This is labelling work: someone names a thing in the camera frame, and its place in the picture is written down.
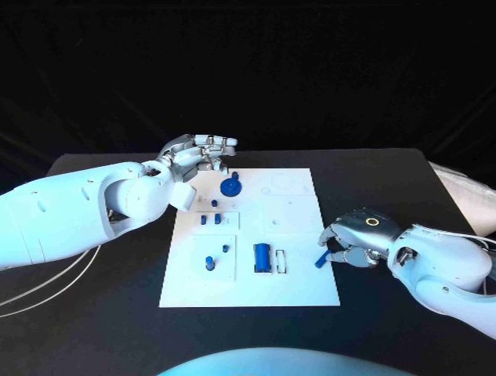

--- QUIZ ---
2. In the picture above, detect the thick blue cylinder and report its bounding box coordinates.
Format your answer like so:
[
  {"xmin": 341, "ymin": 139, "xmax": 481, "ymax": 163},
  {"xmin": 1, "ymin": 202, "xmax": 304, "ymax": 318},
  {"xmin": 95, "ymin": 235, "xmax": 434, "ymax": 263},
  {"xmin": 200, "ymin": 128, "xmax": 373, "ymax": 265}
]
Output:
[{"xmin": 252, "ymin": 242, "xmax": 272, "ymax": 273}]

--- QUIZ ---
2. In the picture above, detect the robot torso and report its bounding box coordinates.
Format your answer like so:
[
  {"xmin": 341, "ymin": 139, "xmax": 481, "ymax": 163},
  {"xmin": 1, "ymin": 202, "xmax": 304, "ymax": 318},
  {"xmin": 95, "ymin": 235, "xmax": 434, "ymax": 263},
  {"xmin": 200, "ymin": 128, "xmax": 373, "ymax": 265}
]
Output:
[{"xmin": 155, "ymin": 347, "xmax": 418, "ymax": 376}]

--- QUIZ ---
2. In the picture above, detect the thin blue bar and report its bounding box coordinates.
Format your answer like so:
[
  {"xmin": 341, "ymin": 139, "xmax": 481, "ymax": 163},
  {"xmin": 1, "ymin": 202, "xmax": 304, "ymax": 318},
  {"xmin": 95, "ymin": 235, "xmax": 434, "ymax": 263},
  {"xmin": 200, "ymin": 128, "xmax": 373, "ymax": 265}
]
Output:
[{"xmin": 313, "ymin": 249, "xmax": 331, "ymax": 269}]

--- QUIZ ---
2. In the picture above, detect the white task board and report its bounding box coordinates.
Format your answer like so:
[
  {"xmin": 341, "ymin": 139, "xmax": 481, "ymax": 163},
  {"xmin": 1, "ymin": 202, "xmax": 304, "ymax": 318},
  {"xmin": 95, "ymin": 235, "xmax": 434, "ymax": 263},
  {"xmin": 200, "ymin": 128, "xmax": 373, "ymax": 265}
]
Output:
[{"xmin": 157, "ymin": 168, "xmax": 341, "ymax": 309}]

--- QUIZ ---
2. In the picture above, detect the white cable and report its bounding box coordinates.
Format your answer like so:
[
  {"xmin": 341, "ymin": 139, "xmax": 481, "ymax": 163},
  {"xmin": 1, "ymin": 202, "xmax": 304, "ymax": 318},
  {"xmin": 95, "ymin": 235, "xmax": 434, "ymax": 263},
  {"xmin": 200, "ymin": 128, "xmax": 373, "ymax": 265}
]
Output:
[
  {"xmin": 415, "ymin": 224, "xmax": 496, "ymax": 252},
  {"xmin": 0, "ymin": 244, "xmax": 102, "ymax": 315},
  {"xmin": 0, "ymin": 252, "xmax": 102, "ymax": 322}
]

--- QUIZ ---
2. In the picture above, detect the white bag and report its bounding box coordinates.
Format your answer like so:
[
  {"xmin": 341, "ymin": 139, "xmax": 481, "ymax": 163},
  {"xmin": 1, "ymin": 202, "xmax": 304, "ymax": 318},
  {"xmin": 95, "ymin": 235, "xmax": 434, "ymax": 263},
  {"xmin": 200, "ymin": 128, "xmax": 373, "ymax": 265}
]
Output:
[{"xmin": 426, "ymin": 161, "xmax": 496, "ymax": 237}]

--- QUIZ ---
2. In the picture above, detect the blue gear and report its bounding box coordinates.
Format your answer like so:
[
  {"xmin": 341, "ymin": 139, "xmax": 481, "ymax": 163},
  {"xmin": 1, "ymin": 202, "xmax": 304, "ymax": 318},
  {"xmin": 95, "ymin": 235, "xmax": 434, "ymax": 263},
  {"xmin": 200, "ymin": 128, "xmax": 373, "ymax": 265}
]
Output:
[{"xmin": 219, "ymin": 172, "xmax": 243, "ymax": 197}]

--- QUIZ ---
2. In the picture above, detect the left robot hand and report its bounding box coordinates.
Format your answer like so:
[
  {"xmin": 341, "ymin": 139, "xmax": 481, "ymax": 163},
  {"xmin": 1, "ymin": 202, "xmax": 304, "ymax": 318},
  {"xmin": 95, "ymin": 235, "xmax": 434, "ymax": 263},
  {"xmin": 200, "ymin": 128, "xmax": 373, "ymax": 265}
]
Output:
[{"xmin": 155, "ymin": 134, "xmax": 239, "ymax": 181}]

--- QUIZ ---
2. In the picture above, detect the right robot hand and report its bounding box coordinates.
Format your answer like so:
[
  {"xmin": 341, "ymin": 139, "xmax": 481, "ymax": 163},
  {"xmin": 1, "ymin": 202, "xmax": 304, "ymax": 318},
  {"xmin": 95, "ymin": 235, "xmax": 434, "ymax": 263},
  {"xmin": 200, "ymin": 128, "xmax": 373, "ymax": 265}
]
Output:
[{"xmin": 315, "ymin": 208, "xmax": 403, "ymax": 269}]

